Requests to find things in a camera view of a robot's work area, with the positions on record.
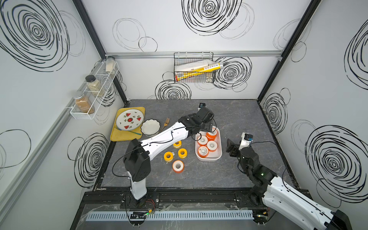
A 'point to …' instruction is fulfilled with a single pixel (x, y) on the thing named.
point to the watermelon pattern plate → (129, 119)
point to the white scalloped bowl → (150, 127)
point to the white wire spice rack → (106, 79)
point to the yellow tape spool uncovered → (177, 144)
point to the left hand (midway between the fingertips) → (205, 123)
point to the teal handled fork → (133, 132)
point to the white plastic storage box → (212, 156)
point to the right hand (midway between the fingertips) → (234, 141)
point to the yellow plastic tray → (118, 134)
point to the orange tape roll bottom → (178, 166)
